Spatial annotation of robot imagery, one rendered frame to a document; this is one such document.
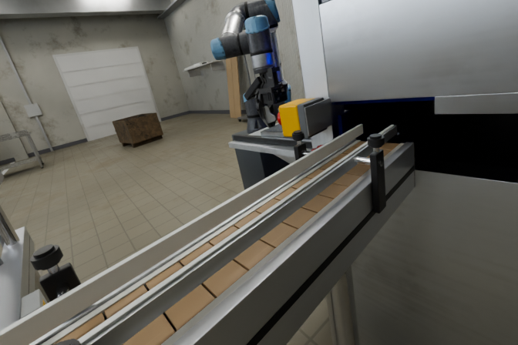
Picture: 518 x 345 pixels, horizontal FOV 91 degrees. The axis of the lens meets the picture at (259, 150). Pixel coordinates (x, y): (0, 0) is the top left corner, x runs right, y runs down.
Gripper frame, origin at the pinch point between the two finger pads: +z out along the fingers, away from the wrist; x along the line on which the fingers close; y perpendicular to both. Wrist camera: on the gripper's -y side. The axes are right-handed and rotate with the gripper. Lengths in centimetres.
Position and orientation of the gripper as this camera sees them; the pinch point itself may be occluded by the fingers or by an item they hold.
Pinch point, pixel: (270, 125)
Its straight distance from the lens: 91.8
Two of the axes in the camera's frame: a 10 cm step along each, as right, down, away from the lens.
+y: 6.7, 1.1, -7.4
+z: 1.9, 9.4, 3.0
